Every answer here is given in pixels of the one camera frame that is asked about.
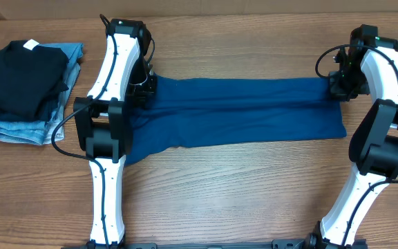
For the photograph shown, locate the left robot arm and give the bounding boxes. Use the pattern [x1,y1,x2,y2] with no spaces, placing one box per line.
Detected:
[73,19,157,248]

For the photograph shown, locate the blue polo shirt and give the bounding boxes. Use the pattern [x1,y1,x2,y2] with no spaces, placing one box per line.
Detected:
[126,76,347,165]

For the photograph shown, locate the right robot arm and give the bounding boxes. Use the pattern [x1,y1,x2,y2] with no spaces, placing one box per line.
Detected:
[296,24,398,248]

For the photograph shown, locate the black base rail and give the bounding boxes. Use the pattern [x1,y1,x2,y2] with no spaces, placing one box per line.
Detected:
[110,239,304,249]

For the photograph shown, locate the folded dark blue garment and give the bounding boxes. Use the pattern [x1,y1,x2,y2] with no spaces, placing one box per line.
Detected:
[0,84,68,122]

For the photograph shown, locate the folded light blue jeans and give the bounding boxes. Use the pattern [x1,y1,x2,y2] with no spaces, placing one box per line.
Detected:
[0,43,84,145]

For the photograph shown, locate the folded black shirt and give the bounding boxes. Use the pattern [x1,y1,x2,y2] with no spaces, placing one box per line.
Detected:
[0,39,70,122]

